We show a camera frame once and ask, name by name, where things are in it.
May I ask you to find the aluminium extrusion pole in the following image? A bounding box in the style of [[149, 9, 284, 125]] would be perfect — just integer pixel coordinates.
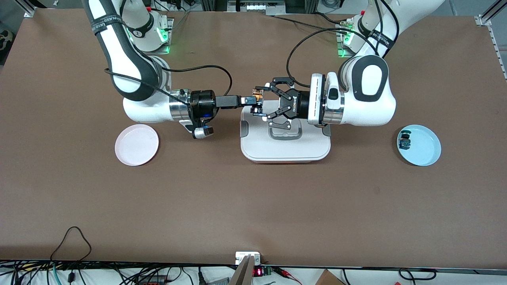
[[229, 255, 255, 285]]

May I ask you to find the orange and black push-button switch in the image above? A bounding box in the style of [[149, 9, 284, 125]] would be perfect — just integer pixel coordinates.
[[251, 89, 265, 118]]

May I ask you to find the aluminium frame rail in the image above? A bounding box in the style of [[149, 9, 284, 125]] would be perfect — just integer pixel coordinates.
[[475, 0, 507, 82]]

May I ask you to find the white pole bracket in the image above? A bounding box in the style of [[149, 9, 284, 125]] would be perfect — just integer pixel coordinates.
[[235, 251, 262, 266]]

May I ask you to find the grey power strip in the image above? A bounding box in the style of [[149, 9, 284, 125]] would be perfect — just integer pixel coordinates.
[[228, 0, 286, 16]]

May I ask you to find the black cable coil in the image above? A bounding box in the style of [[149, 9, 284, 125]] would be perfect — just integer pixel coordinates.
[[398, 268, 437, 282]]

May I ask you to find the camouflage patterned object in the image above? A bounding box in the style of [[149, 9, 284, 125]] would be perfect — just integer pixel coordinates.
[[0, 30, 15, 66]]

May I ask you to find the red clip lead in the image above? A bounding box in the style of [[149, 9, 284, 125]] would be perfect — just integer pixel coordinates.
[[275, 266, 303, 285]]

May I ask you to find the black cable across table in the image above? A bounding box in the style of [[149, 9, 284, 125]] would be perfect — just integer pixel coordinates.
[[266, 14, 349, 32]]

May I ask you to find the pale pink round plate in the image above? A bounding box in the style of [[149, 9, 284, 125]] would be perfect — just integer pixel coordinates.
[[114, 124, 160, 167]]

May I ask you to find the black looping arm cable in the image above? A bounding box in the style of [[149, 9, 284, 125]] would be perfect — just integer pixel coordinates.
[[286, 27, 381, 88]]

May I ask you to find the blue and black push-button switch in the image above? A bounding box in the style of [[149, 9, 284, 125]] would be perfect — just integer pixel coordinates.
[[398, 129, 413, 152]]

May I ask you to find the black arcing gripper cable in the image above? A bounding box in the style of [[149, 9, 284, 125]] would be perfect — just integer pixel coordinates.
[[160, 65, 233, 99]]

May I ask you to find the thin black looped cable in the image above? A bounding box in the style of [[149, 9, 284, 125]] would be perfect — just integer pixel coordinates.
[[50, 226, 92, 262]]

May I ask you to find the aluminium frame corner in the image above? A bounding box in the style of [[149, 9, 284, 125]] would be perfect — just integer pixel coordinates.
[[23, 0, 46, 18]]

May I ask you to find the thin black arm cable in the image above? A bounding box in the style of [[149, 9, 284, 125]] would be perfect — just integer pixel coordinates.
[[104, 68, 191, 106]]

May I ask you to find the light blue round plate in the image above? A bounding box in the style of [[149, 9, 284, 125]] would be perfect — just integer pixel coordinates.
[[396, 125, 442, 167]]

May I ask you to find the black printed cable strap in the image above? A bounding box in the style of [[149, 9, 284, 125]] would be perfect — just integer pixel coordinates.
[[88, 15, 124, 37], [370, 28, 396, 56]]

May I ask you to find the brown cardboard piece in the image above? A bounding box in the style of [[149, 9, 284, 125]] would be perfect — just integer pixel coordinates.
[[315, 269, 346, 285]]

